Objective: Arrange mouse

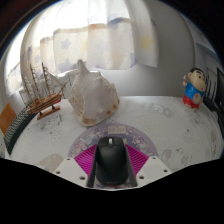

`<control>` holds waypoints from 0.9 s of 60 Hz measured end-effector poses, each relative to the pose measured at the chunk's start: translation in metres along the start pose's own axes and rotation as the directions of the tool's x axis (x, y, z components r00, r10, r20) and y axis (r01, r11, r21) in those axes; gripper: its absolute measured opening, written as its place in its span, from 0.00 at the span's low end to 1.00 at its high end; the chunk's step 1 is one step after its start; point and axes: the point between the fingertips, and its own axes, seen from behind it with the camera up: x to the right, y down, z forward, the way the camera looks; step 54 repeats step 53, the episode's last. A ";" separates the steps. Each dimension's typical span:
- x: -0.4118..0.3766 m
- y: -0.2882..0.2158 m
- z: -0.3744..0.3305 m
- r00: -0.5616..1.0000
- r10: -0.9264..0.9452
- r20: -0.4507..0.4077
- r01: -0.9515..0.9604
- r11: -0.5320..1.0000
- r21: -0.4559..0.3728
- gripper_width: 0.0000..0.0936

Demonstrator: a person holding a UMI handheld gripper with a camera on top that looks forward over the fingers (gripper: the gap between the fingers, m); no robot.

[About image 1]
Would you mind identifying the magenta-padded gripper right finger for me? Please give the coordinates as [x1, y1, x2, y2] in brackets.
[123, 143, 173, 189]

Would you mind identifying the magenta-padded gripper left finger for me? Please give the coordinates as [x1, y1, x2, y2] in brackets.
[52, 143, 99, 189]

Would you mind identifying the black keyboard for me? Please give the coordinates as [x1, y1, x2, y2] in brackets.
[3, 106, 38, 156]

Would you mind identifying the cartoon boy figurine with clock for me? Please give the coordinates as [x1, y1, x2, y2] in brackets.
[181, 67, 207, 110]

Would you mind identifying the white star-print curtain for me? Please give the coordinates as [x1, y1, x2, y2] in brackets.
[4, 0, 159, 98]

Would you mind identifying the large white conch shell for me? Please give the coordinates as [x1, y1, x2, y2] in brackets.
[68, 59, 120, 128]

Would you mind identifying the white printed tablecloth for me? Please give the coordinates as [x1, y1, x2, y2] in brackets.
[3, 95, 224, 174]

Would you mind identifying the orange flat board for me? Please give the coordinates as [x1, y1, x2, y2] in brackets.
[0, 102, 18, 135]

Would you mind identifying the black router with antennas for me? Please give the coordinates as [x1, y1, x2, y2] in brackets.
[203, 68, 221, 111]

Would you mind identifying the black computer mouse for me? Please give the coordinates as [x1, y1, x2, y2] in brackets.
[94, 136, 129, 187]

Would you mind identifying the wooden model sailing ship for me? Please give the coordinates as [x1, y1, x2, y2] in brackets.
[21, 62, 68, 121]

